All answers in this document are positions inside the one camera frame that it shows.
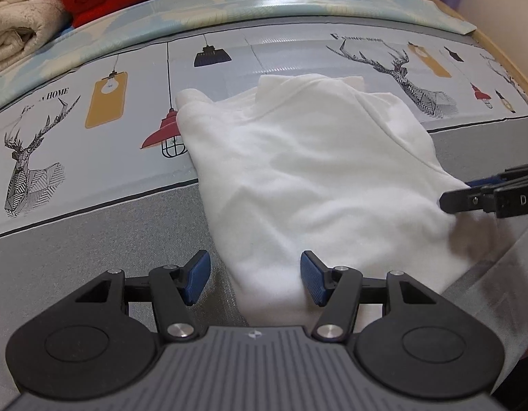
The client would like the white t-shirt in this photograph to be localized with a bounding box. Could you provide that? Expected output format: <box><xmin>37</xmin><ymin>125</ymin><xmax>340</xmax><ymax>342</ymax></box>
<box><xmin>176</xmin><ymin>74</ymin><xmax>497</xmax><ymax>327</ymax></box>

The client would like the deer print bed sheet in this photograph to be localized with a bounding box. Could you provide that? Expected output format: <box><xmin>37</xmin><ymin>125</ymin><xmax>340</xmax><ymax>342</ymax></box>
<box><xmin>0</xmin><ymin>17</ymin><xmax>528</xmax><ymax>409</ymax></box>

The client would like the blue cloud pattern quilt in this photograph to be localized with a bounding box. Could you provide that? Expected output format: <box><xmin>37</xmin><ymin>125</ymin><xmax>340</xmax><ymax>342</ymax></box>
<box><xmin>0</xmin><ymin>0</ymin><xmax>476</xmax><ymax>111</ymax></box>

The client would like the cream folded blanket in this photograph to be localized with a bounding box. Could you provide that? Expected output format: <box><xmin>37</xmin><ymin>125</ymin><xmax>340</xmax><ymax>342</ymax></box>
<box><xmin>0</xmin><ymin>0</ymin><xmax>69</xmax><ymax>72</ymax></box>

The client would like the wooden bed frame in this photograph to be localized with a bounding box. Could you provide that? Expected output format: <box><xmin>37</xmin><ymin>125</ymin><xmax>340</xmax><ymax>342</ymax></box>
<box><xmin>429</xmin><ymin>0</ymin><xmax>528</xmax><ymax>95</ymax></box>

